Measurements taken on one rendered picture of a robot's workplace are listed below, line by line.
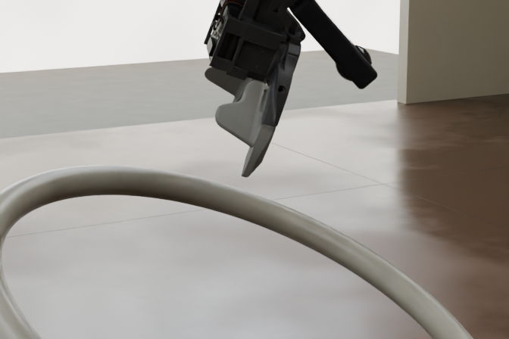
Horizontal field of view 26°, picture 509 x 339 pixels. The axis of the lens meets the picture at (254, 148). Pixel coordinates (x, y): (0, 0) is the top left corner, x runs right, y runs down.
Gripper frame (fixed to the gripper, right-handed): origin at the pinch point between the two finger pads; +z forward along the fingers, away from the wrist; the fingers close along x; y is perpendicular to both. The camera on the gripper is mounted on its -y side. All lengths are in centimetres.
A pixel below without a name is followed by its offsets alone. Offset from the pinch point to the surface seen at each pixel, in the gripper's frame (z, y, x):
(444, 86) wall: 164, -329, -719
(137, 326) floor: 174, -54, -251
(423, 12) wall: 113, -287, -722
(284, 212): 4.6, -6.4, 1.7
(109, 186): 5.8, 12.5, 5.3
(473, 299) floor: 131, -182, -263
